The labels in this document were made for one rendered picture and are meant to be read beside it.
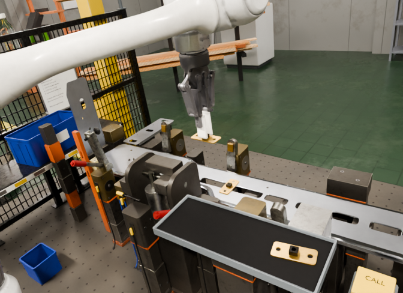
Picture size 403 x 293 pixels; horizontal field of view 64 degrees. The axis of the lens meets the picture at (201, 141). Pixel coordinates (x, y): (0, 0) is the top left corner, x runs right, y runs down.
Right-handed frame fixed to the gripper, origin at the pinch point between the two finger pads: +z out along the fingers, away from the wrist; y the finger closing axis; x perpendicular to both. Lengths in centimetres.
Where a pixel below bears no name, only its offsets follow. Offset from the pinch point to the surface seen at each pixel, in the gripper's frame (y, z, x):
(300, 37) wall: 603, 104, 219
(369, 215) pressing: 18, 29, -40
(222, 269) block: -24.3, 21.0, -19.8
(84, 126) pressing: 7, 17, 76
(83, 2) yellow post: 49, -32, 113
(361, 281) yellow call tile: -19, 13, -46
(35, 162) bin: -16, 24, 82
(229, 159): 23.7, 26.7, 10.0
